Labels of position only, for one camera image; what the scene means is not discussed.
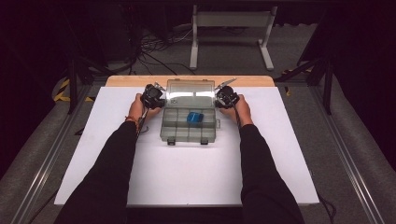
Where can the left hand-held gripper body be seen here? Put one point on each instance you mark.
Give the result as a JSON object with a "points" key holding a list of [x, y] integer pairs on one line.
{"points": [[151, 95]]}

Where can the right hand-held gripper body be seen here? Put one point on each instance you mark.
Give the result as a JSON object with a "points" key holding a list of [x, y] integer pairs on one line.
{"points": [[229, 95]]}

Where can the small blue packet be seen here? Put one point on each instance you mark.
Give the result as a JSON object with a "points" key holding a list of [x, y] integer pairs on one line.
{"points": [[195, 118]]}

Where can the clear grey compartment box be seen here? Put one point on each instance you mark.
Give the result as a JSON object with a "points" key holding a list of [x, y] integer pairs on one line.
{"points": [[188, 124]]}

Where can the person's left hand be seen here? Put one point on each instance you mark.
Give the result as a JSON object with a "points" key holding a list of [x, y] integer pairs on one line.
{"points": [[137, 109]]}

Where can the person's right hand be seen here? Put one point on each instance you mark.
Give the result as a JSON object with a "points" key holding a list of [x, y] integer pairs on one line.
{"points": [[244, 112]]}

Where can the white board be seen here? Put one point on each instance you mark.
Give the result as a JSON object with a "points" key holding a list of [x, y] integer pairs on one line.
{"points": [[186, 174]]}

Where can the white metal stand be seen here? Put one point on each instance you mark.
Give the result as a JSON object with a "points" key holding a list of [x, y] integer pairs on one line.
{"points": [[230, 19]]}

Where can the black metal stand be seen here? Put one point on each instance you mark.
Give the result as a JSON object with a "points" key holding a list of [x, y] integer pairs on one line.
{"points": [[327, 84], [73, 87]]}

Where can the yellow black hazard tape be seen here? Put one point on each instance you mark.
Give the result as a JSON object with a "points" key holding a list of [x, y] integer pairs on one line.
{"points": [[60, 93]]}

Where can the aluminium rail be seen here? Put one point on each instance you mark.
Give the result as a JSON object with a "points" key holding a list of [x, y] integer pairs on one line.
{"points": [[46, 161], [348, 161]]}

